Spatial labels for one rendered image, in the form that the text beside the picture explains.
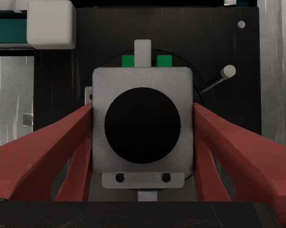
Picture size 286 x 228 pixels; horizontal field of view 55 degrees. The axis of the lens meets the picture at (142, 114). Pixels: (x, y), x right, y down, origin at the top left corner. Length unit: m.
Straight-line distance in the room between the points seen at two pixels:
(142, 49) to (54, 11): 0.16
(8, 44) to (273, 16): 0.30
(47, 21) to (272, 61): 0.24
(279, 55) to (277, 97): 0.05
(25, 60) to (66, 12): 0.11
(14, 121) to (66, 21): 0.15
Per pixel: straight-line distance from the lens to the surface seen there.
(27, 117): 0.32
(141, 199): 0.20
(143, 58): 0.16
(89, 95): 0.26
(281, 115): 0.34
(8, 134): 0.38
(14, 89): 0.38
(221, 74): 0.20
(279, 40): 0.35
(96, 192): 0.30
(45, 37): 0.30
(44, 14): 0.30
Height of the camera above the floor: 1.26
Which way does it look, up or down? 87 degrees down
